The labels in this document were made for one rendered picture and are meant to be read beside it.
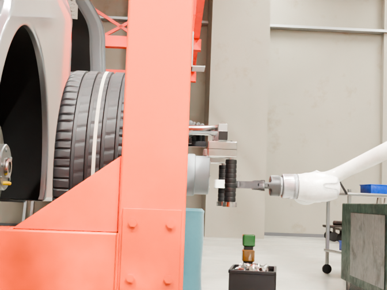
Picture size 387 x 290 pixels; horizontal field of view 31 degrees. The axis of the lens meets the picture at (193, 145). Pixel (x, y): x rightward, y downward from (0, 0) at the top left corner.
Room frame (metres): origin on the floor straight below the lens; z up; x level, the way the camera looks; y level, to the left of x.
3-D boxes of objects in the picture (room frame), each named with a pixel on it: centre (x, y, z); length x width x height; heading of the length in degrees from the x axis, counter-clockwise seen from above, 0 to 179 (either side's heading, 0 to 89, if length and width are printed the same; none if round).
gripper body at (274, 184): (2.49, -0.27, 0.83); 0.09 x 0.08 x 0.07; 91
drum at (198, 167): (2.32, 0.05, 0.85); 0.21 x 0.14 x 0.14; 91
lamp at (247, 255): (2.32, -0.19, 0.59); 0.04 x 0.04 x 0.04; 1
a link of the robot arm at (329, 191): (2.51, -0.45, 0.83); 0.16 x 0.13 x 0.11; 91
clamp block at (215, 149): (2.15, -0.09, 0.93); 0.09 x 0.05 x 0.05; 91
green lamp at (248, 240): (2.32, -0.19, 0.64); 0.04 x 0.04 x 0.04; 1
